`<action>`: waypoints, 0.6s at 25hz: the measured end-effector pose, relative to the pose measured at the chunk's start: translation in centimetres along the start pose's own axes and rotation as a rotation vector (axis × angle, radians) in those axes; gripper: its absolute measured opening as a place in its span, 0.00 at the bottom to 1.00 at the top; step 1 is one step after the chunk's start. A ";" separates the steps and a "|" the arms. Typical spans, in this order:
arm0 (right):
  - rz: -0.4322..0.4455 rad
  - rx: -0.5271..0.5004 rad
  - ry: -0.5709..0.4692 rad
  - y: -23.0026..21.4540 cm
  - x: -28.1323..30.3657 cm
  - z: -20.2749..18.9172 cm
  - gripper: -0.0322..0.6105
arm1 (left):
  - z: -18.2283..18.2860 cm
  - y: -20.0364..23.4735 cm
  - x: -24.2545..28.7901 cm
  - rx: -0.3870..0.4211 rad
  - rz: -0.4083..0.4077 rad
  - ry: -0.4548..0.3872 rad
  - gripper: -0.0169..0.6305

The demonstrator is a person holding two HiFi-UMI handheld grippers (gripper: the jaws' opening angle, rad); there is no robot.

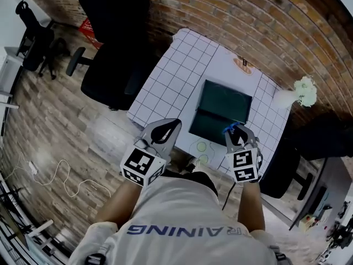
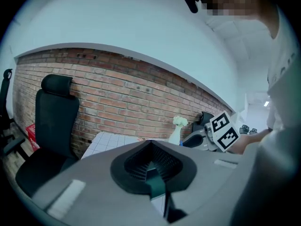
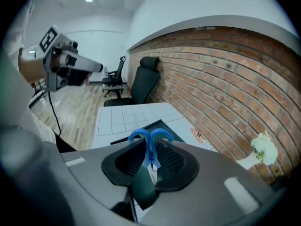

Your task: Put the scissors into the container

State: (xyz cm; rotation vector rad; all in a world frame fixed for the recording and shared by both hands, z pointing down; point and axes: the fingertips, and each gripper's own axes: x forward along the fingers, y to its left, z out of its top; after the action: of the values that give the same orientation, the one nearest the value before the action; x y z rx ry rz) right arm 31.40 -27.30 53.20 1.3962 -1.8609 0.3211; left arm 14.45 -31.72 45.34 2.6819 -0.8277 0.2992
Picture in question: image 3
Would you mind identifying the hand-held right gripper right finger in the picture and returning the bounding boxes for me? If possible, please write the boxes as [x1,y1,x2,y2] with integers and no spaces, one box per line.
[138,138,287,226]

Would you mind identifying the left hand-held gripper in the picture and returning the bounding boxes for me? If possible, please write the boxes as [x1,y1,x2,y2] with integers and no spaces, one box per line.
[39,24,104,92]

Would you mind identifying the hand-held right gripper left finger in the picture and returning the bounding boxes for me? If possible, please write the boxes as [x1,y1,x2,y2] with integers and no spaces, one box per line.
[60,137,147,211]

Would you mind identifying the blue-handled object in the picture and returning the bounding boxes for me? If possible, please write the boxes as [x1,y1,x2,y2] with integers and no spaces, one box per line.
[127,128,175,185]

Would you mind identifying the person's left forearm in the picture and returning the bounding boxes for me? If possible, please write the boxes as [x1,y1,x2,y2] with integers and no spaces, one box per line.
[18,54,49,84]

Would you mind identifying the black office chair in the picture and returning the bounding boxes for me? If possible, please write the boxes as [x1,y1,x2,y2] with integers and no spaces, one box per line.
[102,56,127,98]
[103,56,161,107]

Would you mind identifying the white vase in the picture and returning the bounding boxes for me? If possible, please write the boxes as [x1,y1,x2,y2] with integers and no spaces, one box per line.
[235,151,259,170]

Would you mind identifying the orange flat packet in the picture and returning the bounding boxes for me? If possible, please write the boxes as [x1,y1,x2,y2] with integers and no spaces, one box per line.
[190,128,207,145]

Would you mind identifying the table with white grid cloth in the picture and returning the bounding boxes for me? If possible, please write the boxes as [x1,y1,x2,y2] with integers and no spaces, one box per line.
[91,102,219,222]

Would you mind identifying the white flowers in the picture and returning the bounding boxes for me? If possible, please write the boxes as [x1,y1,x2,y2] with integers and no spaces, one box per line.
[250,130,279,166]

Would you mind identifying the person's white shirt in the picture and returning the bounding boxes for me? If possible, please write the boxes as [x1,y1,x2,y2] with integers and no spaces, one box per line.
[0,0,57,146]

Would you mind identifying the black cable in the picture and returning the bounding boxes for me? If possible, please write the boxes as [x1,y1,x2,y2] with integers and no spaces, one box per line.
[48,89,62,136]

